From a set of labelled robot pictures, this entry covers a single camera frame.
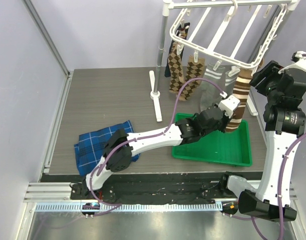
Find grey sock white stripes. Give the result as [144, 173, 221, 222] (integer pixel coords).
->
[200, 63, 225, 111]

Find brown cream striped sock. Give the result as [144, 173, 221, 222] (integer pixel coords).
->
[225, 69, 253, 133]

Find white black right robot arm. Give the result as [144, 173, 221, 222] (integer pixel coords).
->
[218, 56, 306, 222]

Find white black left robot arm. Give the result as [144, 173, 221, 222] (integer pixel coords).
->
[79, 104, 232, 200]

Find white plastic clip hanger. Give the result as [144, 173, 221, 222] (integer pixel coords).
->
[182, 5, 280, 62]

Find green plastic tray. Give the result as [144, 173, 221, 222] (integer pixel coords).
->
[172, 120, 252, 167]

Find brown argyle sock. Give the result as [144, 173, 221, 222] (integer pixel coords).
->
[179, 55, 205, 101]
[168, 52, 183, 94]

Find grey white drying rack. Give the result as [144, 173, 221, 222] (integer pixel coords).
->
[149, 0, 299, 122]

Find dark navy patterned sock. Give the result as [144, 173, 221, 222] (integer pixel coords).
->
[164, 22, 190, 78]

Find blue plaid folded cloth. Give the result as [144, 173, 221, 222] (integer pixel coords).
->
[74, 120, 134, 177]

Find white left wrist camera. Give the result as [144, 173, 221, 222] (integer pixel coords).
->
[218, 94, 240, 118]

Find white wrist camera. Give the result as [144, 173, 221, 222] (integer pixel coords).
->
[278, 51, 306, 74]
[218, 94, 240, 118]

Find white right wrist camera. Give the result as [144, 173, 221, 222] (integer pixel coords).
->
[278, 51, 306, 74]

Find white slotted cable duct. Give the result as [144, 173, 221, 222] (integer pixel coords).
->
[35, 202, 222, 212]

